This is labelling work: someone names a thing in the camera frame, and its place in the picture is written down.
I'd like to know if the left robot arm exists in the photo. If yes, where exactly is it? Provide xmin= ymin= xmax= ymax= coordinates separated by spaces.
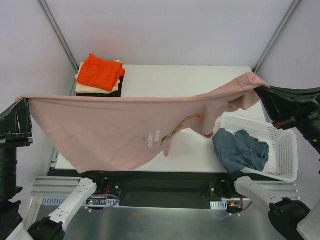
xmin=0 ymin=98 xmax=106 ymax=240

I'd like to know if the white plastic laundry basket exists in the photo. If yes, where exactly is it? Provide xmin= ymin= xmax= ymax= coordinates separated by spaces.
xmin=220 ymin=115 xmax=298 ymax=182

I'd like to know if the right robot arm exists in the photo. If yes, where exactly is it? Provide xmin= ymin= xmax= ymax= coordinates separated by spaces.
xmin=225 ymin=86 xmax=320 ymax=240

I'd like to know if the left aluminium frame post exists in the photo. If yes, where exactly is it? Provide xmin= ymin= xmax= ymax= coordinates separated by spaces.
xmin=37 ymin=0 xmax=80 ymax=71

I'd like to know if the cream folded t shirt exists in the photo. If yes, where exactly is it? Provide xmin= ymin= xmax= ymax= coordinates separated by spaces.
xmin=75 ymin=62 xmax=123 ymax=94

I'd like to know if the blue grey t shirt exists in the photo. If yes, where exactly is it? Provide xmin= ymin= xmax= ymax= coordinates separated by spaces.
xmin=212 ymin=128 xmax=270 ymax=174

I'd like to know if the white cable duct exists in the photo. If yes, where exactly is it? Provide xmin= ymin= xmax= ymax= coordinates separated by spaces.
xmin=41 ymin=196 xmax=121 ymax=208
xmin=210 ymin=200 xmax=228 ymax=211

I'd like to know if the left white cable duct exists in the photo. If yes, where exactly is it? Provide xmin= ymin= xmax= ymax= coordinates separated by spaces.
xmin=41 ymin=196 xmax=121 ymax=208

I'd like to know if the black folded t shirt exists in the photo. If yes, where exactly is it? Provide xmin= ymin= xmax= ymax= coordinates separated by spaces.
xmin=76 ymin=76 xmax=124 ymax=98

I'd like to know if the right white cable duct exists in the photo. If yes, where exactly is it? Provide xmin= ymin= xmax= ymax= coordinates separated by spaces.
xmin=210 ymin=200 xmax=228 ymax=211

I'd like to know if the right aluminium frame post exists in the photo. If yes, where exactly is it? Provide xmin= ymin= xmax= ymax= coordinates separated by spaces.
xmin=252 ymin=0 xmax=303 ymax=74

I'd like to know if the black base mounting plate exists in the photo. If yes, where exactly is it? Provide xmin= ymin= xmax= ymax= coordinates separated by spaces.
xmin=46 ymin=169 xmax=256 ymax=208

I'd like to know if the aluminium front rail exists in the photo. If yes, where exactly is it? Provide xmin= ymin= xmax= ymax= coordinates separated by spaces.
xmin=31 ymin=176 xmax=80 ymax=197

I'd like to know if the pink t shirt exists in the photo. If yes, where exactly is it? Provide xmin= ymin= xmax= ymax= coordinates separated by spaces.
xmin=20 ymin=72 xmax=266 ymax=173

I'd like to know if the orange folded t shirt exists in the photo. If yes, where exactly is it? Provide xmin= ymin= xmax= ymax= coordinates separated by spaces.
xmin=76 ymin=53 xmax=126 ymax=92

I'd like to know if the aluminium frame post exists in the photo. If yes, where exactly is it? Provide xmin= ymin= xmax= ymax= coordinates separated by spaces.
xmin=252 ymin=0 xmax=303 ymax=74
xmin=37 ymin=0 xmax=80 ymax=71

